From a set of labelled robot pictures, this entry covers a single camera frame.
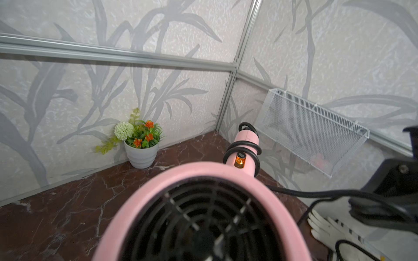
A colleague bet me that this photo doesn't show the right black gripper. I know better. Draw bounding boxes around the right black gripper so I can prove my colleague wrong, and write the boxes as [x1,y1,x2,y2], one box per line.
[348,126,418,233]

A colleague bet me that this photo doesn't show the black cord of pink dryer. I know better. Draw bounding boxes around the black cord of pink dryer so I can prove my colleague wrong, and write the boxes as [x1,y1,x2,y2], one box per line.
[222,122,418,226]

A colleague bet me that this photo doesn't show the pink hair dryer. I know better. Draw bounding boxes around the pink hair dryer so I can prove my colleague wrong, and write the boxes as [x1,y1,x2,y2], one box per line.
[93,123,311,261]

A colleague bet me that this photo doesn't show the white cloth glove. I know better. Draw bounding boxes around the white cloth glove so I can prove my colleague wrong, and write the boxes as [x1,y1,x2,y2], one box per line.
[308,210,387,261]

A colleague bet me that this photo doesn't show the white pot artificial flowers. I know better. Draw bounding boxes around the white pot artificial flowers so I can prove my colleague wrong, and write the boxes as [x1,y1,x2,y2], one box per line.
[95,108,163,169]

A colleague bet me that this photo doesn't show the white wire mesh basket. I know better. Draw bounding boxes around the white wire mesh basket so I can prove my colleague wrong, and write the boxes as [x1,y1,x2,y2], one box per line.
[255,88,370,177]

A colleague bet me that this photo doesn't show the horizontal aluminium frame bar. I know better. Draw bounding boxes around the horizontal aluminium frame bar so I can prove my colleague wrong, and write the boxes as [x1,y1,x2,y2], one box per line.
[1,33,236,71]

